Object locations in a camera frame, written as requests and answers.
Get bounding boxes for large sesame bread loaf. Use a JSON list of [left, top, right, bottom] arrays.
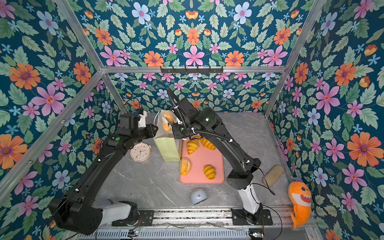
[[162, 111, 175, 132]]

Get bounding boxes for green painted paper bag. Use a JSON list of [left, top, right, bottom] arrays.
[[154, 110, 182, 162]]

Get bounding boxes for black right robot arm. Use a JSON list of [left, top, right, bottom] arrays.
[[167, 88, 264, 225]]

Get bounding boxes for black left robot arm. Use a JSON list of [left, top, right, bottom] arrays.
[[48, 113, 159, 236]]

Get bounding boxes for small sesame bread loaf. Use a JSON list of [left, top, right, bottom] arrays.
[[180, 157, 192, 176]]

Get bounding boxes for striped yellow bread roll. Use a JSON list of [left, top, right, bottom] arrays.
[[203, 165, 216, 180]]

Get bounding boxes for yellow croissant left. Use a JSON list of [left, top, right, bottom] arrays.
[[187, 140, 200, 155]]

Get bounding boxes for pink round alarm clock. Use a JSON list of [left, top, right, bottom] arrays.
[[130, 143, 152, 163]]

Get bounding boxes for orange croissant right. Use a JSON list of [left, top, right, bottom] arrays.
[[200, 138, 216, 151]]

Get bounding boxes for pink plastic tray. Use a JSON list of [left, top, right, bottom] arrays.
[[180, 135, 225, 185]]

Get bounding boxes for tan sponge block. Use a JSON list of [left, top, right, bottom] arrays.
[[263, 165, 285, 187]]

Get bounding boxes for orange shark plush toy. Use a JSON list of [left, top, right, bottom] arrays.
[[288, 182, 312, 230]]

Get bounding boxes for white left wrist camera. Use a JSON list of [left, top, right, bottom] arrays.
[[138, 110, 148, 128]]

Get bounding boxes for black hook rail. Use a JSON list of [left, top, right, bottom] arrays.
[[160, 67, 224, 74]]

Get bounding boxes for metal base rail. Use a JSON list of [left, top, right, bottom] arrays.
[[73, 206, 323, 240]]

